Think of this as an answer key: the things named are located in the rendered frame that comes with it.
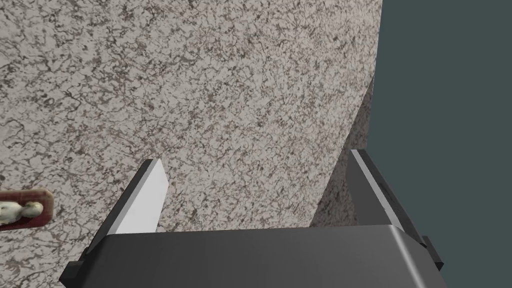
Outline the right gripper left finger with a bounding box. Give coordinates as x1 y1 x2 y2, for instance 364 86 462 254
87 158 169 254

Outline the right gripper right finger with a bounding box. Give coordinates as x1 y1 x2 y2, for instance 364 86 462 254
346 149 427 246

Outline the red book with white figure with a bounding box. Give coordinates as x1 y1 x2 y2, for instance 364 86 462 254
0 189 55 233

